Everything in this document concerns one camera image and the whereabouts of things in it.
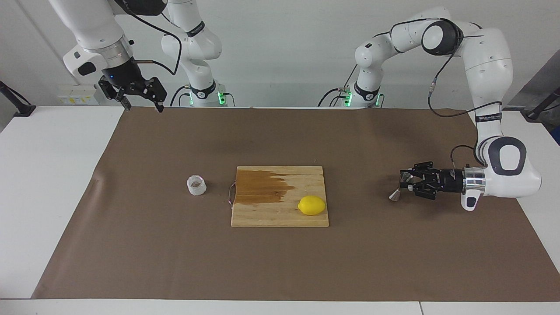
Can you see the small clear plastic cup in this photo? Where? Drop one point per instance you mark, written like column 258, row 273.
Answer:
column 197, row 188

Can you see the white wall outlet box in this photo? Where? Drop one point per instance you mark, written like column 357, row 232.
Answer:
column 78, row 98

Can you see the brown paper table mat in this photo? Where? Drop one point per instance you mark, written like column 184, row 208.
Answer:
column 131, row 245

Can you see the black clamp mount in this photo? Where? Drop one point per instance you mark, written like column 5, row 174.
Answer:
column 531, row 116
column 24, row 109

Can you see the yellow lemon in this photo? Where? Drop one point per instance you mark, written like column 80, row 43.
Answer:
column 311, row 205

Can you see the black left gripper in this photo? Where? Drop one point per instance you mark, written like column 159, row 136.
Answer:
column 450, row 181

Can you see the wooden cutting board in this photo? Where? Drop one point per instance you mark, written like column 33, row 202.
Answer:
column 280, row 214

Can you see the blue object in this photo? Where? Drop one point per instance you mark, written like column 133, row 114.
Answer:
column 557, row 136

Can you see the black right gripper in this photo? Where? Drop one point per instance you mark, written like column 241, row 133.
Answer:
column 124, row 74

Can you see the steel double jigger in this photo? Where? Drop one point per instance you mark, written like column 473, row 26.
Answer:
column 394, row 195

